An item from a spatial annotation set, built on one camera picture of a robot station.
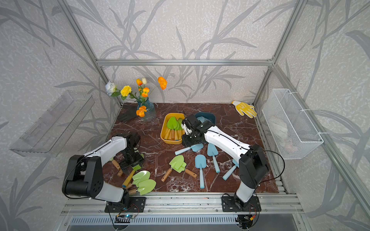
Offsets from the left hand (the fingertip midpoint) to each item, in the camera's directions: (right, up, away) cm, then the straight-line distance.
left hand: (138, 168), depth 83 cm
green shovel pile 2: (+16, +24, +22) cm, 37 cm away
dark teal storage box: (+43, +30, +21) cm, 57 cm away
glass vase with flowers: (+5, +34, -1) cm, 34 cm away
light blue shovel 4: (+55, -2, +1) cm, 55 cm away
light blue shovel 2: (+45, +8, +10) cm, 47 cm away
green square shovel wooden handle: (+25, -1, +2) cm, 25 cm away
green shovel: (+6, -9, -4) cm, 11 cm away
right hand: (+27, +15, 0) cm, 31 cm away
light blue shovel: (+34, +9, +11) cm, 37 cm away
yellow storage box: (+12, +22, +18) cm, 31 cm away
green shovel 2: (+3, -4, -1) cm, 5 cm away
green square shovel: (+23, +1, +3) cm, 23 cm away
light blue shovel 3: (+37, +2, +6) cm, 37 cm away
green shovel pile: (-4, -4, -2) cm, 6 cm away
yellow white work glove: (+74, +37, +35) cm, 90 cm away
